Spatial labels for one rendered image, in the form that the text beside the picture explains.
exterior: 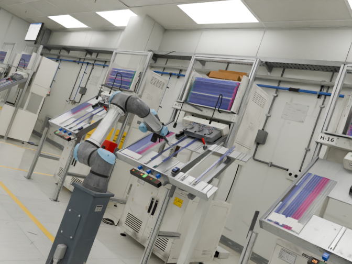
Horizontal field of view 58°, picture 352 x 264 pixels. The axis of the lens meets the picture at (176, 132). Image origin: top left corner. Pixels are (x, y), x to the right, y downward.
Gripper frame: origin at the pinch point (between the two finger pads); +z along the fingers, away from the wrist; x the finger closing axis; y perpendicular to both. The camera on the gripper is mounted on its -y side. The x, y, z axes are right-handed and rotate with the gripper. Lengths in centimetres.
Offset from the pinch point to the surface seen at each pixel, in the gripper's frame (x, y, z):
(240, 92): -34, 69, -11
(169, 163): -17.2, -12.8, 2.0
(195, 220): -59, -38, 17
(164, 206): -36, -43, 10
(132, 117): 115, 41, 30
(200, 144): -19.3, 20.0, 10.5
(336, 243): -146, -20, -1
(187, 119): 12.6, 41.1, 7.7
